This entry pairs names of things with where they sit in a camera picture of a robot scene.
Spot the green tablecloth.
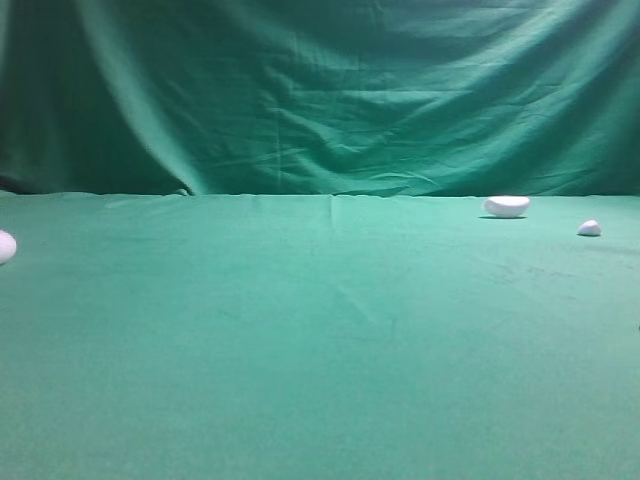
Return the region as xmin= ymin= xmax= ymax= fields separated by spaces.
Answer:
xmin=1 ymin=193 xmax=639 ymax=479

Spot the white bluetooth earphone case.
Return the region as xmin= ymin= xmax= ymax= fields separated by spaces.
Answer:
xmin=0 ymin=230 xmax=17 ymax=265

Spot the white oval case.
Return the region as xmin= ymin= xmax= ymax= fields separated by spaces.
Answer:
xmin=483 ymin=195 xmax=531 ymax=219

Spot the green backdrop curtain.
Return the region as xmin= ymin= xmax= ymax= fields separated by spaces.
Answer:
xmin=1 ymin=1 xmax=639 ymax=197

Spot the small white earbud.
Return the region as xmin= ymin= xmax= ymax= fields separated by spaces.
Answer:
xmin=577 ymin=219 xmax=602 ymax=237

